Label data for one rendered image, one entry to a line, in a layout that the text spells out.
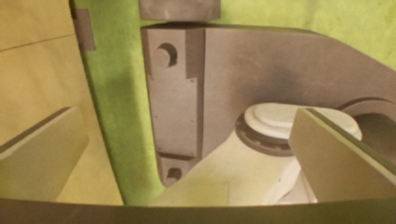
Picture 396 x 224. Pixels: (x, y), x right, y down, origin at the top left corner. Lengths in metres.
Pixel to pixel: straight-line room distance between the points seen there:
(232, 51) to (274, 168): 0.26
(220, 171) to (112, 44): 0.58
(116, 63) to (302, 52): 0.59
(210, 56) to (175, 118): 0.18
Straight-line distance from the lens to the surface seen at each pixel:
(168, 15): 0.44
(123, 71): 0.76
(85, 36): 0.80
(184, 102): 0.49
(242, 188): 0.29
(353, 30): 0.69
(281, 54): 0.46
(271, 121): 0.35
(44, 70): 0.63
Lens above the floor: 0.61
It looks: 59 degrees down
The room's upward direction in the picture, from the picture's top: 158 degrees counter-clockwise
